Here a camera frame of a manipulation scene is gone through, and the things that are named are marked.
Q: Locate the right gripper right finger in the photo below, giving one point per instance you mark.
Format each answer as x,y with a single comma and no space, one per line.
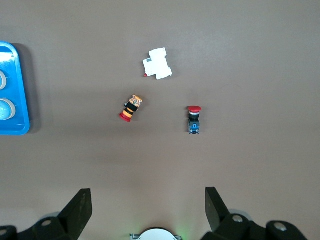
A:
225,225

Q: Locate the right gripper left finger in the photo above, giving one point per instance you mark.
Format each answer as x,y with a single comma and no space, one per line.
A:
72,217

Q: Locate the blue round knob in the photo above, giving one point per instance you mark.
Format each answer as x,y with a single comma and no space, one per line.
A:
5,110

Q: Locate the light blue call bell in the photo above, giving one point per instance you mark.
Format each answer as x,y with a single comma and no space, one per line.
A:
2,81

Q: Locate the red emergency stop button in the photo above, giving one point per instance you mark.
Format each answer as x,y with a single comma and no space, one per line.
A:
194,122

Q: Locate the blue plastic tray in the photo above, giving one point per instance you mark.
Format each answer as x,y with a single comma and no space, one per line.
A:
22,87

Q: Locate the brown table cover sheet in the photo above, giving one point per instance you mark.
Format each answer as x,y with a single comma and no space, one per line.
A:
75,75

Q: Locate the white circuit breaker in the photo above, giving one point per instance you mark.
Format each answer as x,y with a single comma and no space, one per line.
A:
157,65

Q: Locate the orange black red-capped switch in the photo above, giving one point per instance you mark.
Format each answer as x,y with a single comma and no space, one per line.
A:
130,108

